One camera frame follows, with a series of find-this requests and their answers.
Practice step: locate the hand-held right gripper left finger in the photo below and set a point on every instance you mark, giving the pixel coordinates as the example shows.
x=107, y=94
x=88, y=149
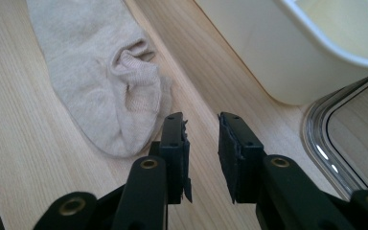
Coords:
x=174, y=159

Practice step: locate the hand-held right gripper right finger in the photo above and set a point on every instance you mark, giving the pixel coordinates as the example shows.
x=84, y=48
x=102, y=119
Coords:
x=236, y=166

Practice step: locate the beige sock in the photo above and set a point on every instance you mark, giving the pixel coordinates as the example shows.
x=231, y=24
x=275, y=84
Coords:
x=108, y=86

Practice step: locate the white divided storage box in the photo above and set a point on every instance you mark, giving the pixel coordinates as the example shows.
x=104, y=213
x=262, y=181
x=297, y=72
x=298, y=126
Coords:
x=268, y=48

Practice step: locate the clear plastic lid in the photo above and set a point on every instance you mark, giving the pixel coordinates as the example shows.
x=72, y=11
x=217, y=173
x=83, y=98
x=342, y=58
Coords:
x=319, y=134

